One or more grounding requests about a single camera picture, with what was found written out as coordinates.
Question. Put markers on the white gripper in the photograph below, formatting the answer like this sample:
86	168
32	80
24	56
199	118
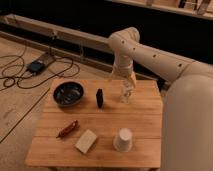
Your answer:
128	73

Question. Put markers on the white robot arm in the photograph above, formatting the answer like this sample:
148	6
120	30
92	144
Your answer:
187	119

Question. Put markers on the black eraser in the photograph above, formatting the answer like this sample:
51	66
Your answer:
99	97

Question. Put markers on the dark ceramic bowl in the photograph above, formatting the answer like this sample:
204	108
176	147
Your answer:
68	93

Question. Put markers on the wooden table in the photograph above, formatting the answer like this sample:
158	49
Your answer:
142	114

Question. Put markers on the red-brown sausage toy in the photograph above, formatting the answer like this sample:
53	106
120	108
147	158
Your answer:
74	125

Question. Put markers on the beige sponge block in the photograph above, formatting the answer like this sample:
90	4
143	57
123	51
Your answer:
85	141

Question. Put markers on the black power adapter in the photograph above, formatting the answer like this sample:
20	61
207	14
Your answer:
35	67

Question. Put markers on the long wooden beam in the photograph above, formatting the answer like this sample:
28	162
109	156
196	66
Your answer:
57	33

